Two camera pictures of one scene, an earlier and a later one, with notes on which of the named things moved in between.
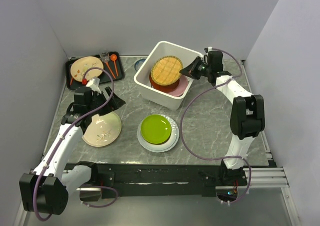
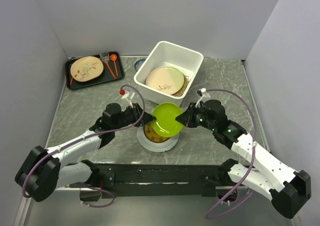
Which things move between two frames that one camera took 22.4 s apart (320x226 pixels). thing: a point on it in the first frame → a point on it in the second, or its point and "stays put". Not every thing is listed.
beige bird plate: x=80 y=65 stays put
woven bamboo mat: x=166 y=70 → x=184 y=87
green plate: x=155 y=129 → x=165 y=124
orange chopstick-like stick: x=110 y=69 stays put
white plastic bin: x=142 y=78 stays put
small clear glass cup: x=105 y=56 stays put
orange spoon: x=113 y=57 stays put
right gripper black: x=191 y=69 → x=185 y=118
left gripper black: x=115 y=102 → x=136 y=110
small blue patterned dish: x=138 y=63 stays put
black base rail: x=124 y=180 stays put
